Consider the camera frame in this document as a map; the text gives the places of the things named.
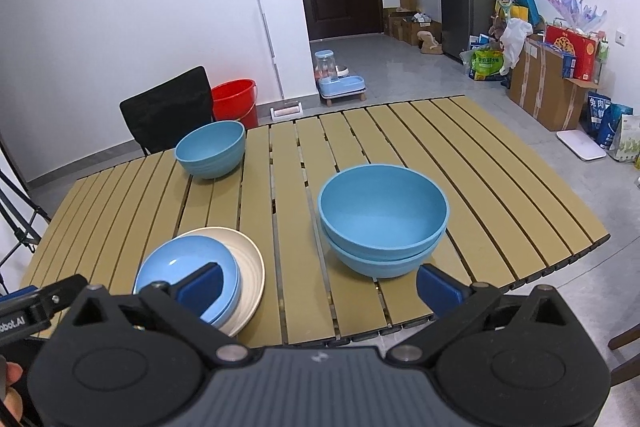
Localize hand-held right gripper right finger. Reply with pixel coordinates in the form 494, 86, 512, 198
387, 263, 564, 369

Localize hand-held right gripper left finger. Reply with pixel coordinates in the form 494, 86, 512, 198
74, 263, 251, 369

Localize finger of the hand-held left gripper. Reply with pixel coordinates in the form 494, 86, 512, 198
0, 274, 88, 309

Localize blue plate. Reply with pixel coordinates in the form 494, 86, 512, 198
133, 237, 241, 323
202, 267, 244, 328

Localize cream plate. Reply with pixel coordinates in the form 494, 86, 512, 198
170, 227, 265, 339

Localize blue ribbed bowl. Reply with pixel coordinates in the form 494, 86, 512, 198
174, 120, 247, 180
318, 164, 450, 258
322, 227, 443, 279

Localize person's left hand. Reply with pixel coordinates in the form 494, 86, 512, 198
0, 358, 25, 427

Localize black folding chair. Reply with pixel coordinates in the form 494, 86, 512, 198
119, 66, 216, 156

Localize red plastic bucket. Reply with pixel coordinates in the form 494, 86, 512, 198
211, 79, 259, 129

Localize brown wooden stool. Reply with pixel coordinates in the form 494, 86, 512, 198
607, 324, 640, 388

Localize white bathroom scale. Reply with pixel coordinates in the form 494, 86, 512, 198
556, 129, 607, 162

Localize large cardboard box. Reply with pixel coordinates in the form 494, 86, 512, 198
509, 34, 603, 131

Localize blue pet water feeder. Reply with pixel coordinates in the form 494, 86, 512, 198
314, 50, 367, 106

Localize light blue pet food bag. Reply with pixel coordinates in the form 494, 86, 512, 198
597, 103, 633, 150

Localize dark blue pet food bag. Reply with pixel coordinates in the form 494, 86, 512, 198
582, 93, 612, 138

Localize white green bag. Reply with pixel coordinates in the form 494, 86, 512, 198
607, 114, 640, 162

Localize tan pet scratcher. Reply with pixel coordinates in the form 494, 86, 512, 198
416, 32, 442, 55

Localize white mop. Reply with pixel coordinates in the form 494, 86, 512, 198
255, 0, 304, 121

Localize white plastic bag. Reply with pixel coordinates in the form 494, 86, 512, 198
500, 18, 534, 75

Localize low cardboard box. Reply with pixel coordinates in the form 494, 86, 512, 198
383, 8, 416, 38

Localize red gift box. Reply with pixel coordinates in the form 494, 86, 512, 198
544, 24, 601, 81

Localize blue gift bag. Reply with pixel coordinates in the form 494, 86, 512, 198
510, 0, 543, 28

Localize purple paper decoration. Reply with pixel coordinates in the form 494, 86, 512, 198
530, 0, 608, 32

